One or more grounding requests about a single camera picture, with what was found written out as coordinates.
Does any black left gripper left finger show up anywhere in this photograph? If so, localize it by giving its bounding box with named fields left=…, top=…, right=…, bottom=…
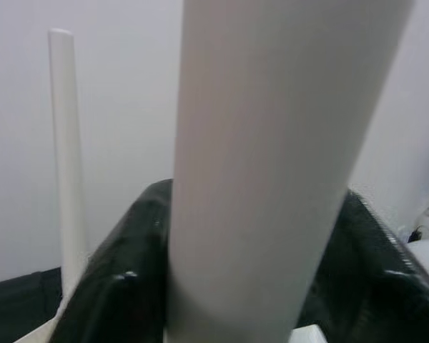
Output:
left=48, top=178, right=174, bottom=343

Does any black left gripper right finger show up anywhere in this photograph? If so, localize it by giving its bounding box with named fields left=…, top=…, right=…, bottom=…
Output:
left=292, top=189, right=429, bottom=343

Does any white plastic table top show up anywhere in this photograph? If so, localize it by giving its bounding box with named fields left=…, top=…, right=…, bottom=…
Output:
left=19, top=309, right=326, bottom=343

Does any white plastic table leg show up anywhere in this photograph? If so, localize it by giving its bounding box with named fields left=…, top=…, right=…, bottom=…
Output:
left=166, top=0, right=415, bottom=343
left=48, top=28, right=87, bottom=299

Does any black table cloth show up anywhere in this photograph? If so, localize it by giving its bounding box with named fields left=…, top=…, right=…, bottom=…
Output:
left=0, top=269, right=64, bottom=339

